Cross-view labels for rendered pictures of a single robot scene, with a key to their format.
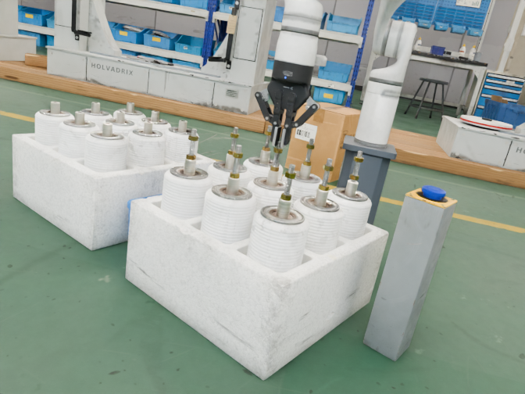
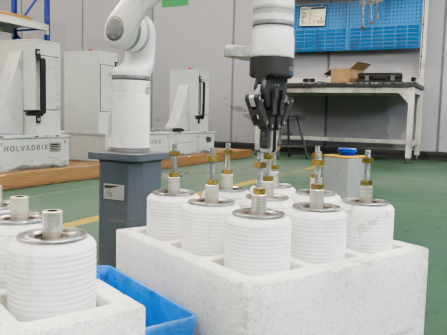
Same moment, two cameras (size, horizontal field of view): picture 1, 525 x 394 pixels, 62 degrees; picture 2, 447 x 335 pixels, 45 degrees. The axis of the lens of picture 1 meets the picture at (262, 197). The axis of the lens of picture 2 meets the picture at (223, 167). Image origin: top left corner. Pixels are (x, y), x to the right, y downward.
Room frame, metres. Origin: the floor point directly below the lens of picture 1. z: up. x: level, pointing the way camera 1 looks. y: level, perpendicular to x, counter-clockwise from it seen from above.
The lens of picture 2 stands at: (0.66, 0.89, 0.39)
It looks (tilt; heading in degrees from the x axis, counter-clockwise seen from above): 5 degrees down; 287
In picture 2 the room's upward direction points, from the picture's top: 1 degrees clockwise
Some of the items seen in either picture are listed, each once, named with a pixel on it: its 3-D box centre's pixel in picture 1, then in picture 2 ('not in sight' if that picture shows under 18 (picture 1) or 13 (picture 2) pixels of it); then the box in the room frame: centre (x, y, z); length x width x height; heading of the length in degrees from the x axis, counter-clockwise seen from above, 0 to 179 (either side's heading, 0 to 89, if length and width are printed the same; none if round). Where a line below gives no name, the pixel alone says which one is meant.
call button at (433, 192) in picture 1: (433, 194); (346, 152); (0.74, -0.29, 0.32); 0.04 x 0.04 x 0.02
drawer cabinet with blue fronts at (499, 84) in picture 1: (491, 99); not in sight; (5.97, -2.71, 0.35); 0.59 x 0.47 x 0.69; 170
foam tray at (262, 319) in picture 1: (258, 255); (263, 287); (0.86, -0.01, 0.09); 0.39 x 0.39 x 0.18; 54
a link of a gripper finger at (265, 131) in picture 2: (271, 128); (263, 133); (0.86, 0.01, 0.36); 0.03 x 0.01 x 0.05; 73
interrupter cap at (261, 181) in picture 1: (271, 184); (267, 197); (0.86, -0.01, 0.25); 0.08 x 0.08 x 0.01
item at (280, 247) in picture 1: (273, 263); (362, 254); (0.69, -0.04, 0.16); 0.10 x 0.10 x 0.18
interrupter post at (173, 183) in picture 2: (265, 157); (173, 185); (1.02, 0.01, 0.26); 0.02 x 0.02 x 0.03
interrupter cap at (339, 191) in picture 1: (349, 195); (273, 185); (0.88, -0.18, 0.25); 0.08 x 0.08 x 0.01
